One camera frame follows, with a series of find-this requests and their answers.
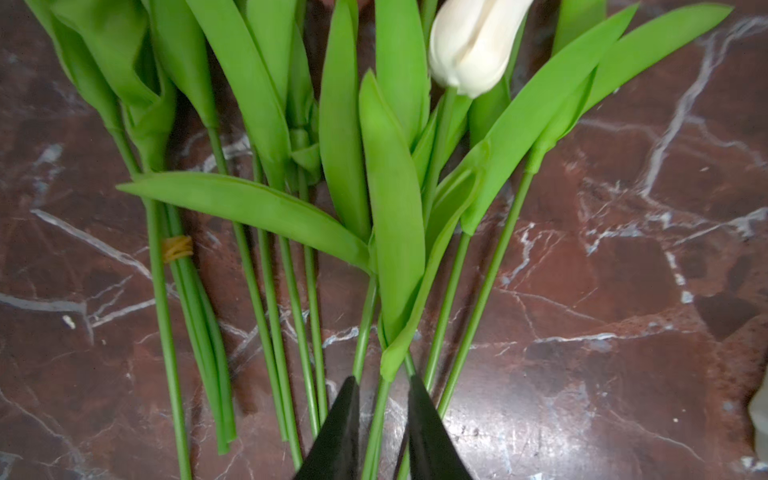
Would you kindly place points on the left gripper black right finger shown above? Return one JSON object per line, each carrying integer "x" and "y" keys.
{"x": 432, "y": 454}

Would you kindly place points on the white tulip flower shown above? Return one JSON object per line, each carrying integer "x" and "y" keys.
{"x": 469, "y": 49}

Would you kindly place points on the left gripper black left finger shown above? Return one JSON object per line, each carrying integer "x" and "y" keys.
{"x": 334, "y": 453}

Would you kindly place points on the yellow tulip flower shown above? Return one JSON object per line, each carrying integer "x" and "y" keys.
{"x": 264, "y": 80}

